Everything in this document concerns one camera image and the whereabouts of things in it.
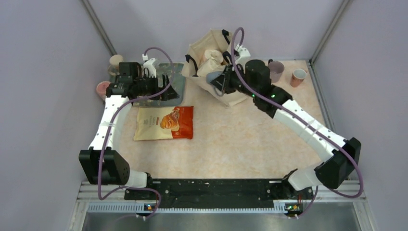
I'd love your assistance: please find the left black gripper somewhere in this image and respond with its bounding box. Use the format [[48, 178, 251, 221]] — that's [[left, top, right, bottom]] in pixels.
[[133, 73, 179, 101]]

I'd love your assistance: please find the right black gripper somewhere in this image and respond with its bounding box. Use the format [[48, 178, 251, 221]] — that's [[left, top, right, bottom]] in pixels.
[[212, 62, 259, 98]]

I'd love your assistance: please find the beige canvas tote bag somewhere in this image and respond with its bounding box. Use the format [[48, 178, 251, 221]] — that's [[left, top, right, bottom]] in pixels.
[[181, 29, 248, 106]]

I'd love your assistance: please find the lilac mug black handle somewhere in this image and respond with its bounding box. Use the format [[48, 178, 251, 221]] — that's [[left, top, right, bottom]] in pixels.
[[268, 59, 285, 83]]

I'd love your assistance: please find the salmon pink mug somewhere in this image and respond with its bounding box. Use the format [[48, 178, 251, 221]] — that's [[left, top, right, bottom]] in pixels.
[[290, 68, 307, 88]]

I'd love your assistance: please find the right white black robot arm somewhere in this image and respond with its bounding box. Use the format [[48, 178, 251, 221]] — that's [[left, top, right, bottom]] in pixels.
[[208, 60, 361, 198]]

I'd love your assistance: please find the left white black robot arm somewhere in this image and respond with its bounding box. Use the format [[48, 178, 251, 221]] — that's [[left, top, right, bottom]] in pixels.
[[78, 58, 178, 199]]

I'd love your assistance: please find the floral blue serving tray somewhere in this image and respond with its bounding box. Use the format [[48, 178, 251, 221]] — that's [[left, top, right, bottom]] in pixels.
[[106, 62, 185, 107]]

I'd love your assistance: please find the cassava chips bag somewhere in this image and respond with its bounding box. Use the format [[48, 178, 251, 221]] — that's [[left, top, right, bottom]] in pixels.
[[133, 106, 194, 141]]

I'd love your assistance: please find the pink cup off tray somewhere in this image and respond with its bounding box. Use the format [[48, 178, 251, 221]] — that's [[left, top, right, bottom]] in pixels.
[[96, 81, 111, 101]]

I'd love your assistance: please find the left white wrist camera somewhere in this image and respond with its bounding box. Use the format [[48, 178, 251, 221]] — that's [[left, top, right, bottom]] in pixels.
[[142, 54, 159, 78]]

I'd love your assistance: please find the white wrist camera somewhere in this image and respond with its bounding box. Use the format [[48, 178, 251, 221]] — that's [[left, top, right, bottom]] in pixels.
[[142, 54, 159, 78], [234, 44, 251, 67]]

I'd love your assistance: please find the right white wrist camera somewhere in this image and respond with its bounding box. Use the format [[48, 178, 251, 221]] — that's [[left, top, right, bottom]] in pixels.
[[234, 44, 251, 67]]

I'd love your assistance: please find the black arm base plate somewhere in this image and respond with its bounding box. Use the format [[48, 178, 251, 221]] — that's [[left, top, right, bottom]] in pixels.
[[124, 179, 313, 209]]

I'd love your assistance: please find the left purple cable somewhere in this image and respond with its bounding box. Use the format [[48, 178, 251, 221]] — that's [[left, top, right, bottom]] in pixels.
[[97, 47, 175, 220]]

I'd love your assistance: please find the aluminium frame rail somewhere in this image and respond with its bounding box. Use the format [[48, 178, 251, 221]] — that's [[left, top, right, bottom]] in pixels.
[[76, 182, 367, 215]]

